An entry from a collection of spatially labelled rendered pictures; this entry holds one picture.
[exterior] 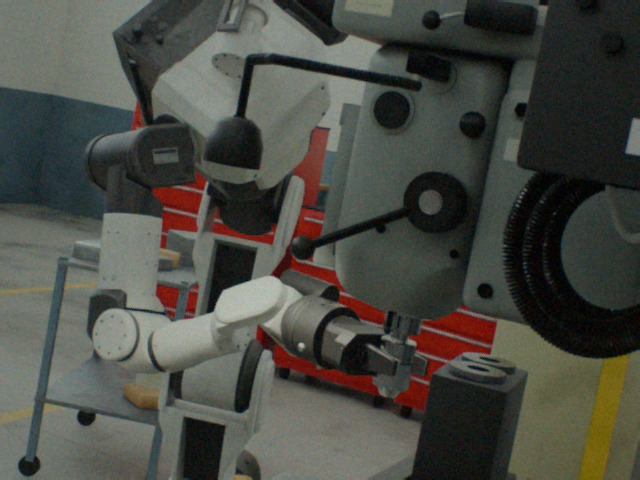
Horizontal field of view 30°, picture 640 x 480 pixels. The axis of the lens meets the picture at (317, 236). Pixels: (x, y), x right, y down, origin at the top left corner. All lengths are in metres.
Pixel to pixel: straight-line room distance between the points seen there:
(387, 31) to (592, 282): 0.37
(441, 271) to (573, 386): 1.87
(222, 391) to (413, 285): 0.88
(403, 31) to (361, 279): 0.30
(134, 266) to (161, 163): 0.16
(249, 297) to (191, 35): 0.50
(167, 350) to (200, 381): 0.49
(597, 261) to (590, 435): 1.95
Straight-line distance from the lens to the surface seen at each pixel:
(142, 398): 4.56
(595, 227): 1.31
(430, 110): 1.39
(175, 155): 1.83
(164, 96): 1.89
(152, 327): 1.79
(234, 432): 2.26
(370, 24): 1.40
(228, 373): 2.21
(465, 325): 6.21
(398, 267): 1.40
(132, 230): 1.81
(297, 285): 1.67
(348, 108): 1.51
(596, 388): 3.22
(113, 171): 1.84
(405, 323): 1.48
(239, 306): 1.65
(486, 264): 1.34
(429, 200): 1.34
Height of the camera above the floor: 1.53
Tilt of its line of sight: 6 degrees down
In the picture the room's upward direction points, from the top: 11 degrees clockwise
